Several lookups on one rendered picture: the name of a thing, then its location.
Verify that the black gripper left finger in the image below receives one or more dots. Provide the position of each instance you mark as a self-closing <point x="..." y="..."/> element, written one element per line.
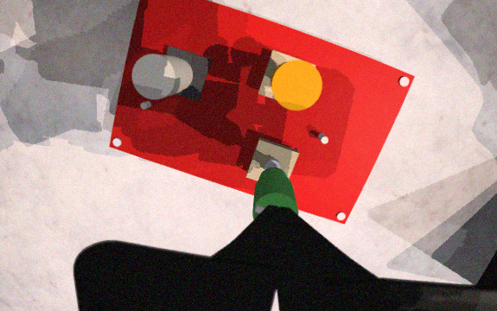
<point x="121" y="276"/>

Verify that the red circuit board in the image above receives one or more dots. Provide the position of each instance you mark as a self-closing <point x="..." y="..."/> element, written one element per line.
<point x="287" y="117"/>

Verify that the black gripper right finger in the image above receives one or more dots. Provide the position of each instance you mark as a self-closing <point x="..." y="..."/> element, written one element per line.
<point x="315" y="275"/>

